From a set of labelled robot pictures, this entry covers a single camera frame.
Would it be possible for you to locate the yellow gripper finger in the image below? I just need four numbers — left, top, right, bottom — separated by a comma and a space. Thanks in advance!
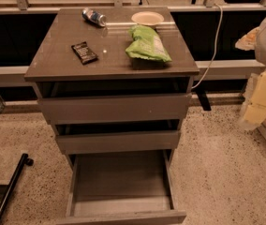
235, 27, 259, 51
238, 70, 266, 130

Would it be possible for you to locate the black rxbar chocolate wrapper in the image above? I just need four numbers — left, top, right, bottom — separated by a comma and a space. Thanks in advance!
71, 41, 97, 65

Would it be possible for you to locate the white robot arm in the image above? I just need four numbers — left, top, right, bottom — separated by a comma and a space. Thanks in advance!
235, 18, 266, 130

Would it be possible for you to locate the grey top drawer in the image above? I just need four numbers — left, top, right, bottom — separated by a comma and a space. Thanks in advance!
38, 94, 191, 125

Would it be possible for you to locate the grey drawer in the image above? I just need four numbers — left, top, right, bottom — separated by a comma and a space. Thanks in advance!
38, 94, 191, 125
56, 131, 181, 155
57, 150, 186, 225

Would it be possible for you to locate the grey drawer cabinet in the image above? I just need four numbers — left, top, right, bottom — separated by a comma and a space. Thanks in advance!
23, 6, 200, 225

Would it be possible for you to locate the grey middle drawer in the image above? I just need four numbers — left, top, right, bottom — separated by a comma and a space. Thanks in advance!
56, 131, 181, 155

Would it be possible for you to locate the grey bottom drawer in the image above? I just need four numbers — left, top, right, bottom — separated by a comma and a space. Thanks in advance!
57, 150, 186, 225

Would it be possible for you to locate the black table leg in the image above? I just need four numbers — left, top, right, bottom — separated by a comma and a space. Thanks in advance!
196, 88, 211, 111

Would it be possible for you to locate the green chip bag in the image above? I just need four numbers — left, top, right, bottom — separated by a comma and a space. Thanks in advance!
126, 24, 171, 63

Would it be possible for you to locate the blue soda can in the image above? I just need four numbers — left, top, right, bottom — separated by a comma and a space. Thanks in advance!
81, 7, 106, 27

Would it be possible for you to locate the black metal bar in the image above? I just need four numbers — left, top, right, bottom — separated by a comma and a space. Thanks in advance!
0, 153, 34, 220

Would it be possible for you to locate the white cable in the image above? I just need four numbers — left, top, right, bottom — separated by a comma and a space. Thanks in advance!
191, 3, 224, 90

